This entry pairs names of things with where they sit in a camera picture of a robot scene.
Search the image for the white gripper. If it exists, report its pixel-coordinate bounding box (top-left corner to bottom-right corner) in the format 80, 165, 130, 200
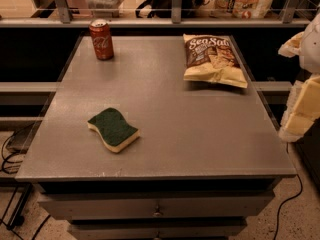
278, 14, 320, 142

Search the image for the grey drawer cabinet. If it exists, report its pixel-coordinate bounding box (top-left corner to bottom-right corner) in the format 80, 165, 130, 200
17, 36, 296, 225

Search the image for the lower grey drawer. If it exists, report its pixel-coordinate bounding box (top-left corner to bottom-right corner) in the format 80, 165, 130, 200
68, 218, 247, 240

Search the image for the red coke can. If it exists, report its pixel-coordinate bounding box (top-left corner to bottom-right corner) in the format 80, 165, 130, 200
89, 19, 114, 60

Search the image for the black cable right floor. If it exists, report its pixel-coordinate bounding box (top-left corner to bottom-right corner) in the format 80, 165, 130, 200
272, 143, 304, 240

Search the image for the upper grey drawer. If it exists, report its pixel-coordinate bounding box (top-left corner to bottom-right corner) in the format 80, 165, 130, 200
38, 191, 274, 220

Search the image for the black cables left floor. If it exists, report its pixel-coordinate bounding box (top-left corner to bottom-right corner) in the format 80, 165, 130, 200
0, 122, 51, 240

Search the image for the green yellow sponge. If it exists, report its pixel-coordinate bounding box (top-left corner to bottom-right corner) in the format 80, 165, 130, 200
87, 108, 140, 153

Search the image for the metal railing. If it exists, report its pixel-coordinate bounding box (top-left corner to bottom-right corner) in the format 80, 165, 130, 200
0, 0, 320, 29

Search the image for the black bag background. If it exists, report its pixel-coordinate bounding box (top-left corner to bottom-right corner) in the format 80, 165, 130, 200
135, 0, 208, 18

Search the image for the grey drawer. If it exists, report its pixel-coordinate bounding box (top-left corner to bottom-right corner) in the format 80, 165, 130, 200
38, 191, 274, 220
68, 218, 247, 240

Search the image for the clear plastic container background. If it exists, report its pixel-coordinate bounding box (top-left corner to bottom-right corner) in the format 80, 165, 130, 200
86, 0, 124, 18

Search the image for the sea salt chips bag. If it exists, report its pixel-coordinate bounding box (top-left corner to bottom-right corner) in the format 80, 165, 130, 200
183, 34, 248, 89

